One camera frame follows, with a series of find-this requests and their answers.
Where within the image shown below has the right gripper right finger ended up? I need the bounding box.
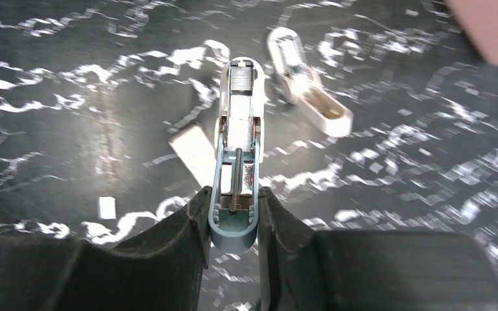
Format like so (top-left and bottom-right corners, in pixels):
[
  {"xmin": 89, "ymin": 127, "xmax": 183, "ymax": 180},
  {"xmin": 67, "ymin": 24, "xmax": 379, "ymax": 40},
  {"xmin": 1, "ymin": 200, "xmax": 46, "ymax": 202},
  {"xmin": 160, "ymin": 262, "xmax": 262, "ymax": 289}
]
[{"xmin": 258, "ymin": 187, "xmax": 498, "ymax": 310}]

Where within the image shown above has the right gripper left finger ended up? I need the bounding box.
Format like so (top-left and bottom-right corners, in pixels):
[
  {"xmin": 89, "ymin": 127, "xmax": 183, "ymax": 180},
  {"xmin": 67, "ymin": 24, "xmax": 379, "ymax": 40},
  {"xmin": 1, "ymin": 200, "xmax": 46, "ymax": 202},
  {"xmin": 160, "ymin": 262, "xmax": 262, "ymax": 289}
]
[{"xmin": 0, "ymin": 187, "xmax": 211, "ymax": 310}]

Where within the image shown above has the staple tray with staples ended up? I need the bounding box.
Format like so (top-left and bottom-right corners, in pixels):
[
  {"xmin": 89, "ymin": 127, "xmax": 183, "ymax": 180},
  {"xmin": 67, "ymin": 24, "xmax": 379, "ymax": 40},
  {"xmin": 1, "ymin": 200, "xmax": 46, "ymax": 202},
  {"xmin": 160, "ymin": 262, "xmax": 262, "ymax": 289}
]
[{"xmin": 169, "ymin": 125, "xmax": 216, "ymax": 187}]

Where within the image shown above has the small white stapler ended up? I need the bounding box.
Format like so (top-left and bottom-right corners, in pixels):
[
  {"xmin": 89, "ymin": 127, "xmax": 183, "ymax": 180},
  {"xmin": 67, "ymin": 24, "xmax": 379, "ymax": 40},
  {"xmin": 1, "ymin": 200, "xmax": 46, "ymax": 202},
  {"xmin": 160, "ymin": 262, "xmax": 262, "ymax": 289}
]
[{"xmin": 267, "ymin": 27, "xmax": 353, "ymax": 138}]

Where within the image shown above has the pink translucent plastic box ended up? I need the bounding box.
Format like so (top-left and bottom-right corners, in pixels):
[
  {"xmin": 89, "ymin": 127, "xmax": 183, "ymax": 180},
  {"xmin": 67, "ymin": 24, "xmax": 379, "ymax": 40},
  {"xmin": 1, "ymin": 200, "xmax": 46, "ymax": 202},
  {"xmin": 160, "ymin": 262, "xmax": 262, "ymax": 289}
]
[{"xmin": 445, "ymin": 0, "xmax": 498, "ymax": 65}]

